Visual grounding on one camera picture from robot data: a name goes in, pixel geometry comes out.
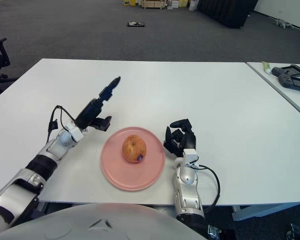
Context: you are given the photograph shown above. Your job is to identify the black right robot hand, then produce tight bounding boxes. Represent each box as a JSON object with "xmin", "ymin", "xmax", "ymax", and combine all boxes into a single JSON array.
[{"xmin": 162, "ymin": 118, "xmax": 198, "ymax": 158}]

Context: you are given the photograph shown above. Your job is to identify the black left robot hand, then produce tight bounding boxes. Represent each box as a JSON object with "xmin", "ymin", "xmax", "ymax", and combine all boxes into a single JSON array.
[{"xmin": 73, "ymin": 76, "xmax": 122, "ymax": 132}]

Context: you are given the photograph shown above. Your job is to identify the red yellow apple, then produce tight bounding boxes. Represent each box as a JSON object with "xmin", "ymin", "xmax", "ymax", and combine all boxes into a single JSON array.
[{"xmin": 121, "ymin": 134, "xmax": 148, "ymax": 164}]

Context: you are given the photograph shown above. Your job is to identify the pink round plate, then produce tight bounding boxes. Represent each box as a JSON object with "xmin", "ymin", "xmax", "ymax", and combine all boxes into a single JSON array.
[{"xmin": 100, "ymin": 126, "xmax": 166, "ymax": 192}]

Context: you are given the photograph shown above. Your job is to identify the chrome metal fitting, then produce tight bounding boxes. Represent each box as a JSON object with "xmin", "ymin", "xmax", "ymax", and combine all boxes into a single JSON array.
[
  {"xmin": 207, "ymin": 224, "xmax": 222, "ymax": 237},
  {"xmin": 286, "ymin": 223, "xmax": 300, "ymax": 240}
]

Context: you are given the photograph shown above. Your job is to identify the green white tube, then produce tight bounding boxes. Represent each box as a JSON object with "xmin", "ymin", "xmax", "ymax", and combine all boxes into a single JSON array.
[{"xmin": 261, "ymin": 61, "xmax": 272, "ymax": 75}]

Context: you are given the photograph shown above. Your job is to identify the black handheld controller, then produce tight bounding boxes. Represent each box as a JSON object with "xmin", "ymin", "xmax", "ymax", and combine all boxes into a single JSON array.
[
  {"xmin": 271, "ymin": 64, "xmax": 300, "ymax": 78},
  {"xmin": 277, "ymin": 74, "xmax": 300, "ymax": 95}
]

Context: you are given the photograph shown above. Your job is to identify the grey robot torso shell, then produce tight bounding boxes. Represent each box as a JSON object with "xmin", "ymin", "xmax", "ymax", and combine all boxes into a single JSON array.
[{"xmin": 0, "ymin": 202, "xmax": 211, "ymax": 240}]

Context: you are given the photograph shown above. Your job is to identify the wooden crate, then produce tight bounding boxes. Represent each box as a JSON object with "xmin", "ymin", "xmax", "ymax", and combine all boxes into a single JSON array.
[{"xmin": 141, "ymin": 0, "xmax": 166, "ymax": 10}]

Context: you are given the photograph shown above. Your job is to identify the black partition curtain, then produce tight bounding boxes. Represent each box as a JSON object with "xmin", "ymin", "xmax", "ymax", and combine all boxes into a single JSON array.
[{"xmin": 197, "ymin": 0, "xmax": 259, "ymax": 29}]

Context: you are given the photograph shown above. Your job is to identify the stacked cardboard boxes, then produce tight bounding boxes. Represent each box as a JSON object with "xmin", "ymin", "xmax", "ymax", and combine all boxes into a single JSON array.
[{"xmin": 164, "ymin": 0, "xmax": 190, "ymax": 8}]

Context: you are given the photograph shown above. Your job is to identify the small grey quadruped robot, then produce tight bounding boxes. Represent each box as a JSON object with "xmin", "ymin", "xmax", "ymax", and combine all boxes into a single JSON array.
[{"xmin": 273, "ymin": 18, "xmax": 294, "ymax": 29}]

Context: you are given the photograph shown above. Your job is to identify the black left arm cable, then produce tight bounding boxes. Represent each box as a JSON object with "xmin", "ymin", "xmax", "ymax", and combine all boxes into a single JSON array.
[{"xmin": 47, "ymin": 104, "xmax": 77, "ymax": 143}]

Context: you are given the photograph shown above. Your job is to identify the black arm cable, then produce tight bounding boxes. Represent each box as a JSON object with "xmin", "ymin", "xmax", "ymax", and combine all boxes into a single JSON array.
[
  {"xmin": 47, "ymin": 104, "xmax": 77, "ymax": 143},
  {"xmin": 198, "ymin": 164, "xmax": 221, "ymax": 214}
]

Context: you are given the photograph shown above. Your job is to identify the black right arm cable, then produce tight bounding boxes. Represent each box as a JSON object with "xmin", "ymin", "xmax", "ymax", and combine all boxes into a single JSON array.
[{"xmin": 198, "ymin": 164, "xmax": 221, "ymax": 214}]

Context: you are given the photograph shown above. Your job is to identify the grey blue table frame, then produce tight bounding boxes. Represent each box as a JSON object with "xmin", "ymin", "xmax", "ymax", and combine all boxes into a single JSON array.
[{"xmin": 231, "ymin": 202, "xmax": 300, "ymax": 222}]

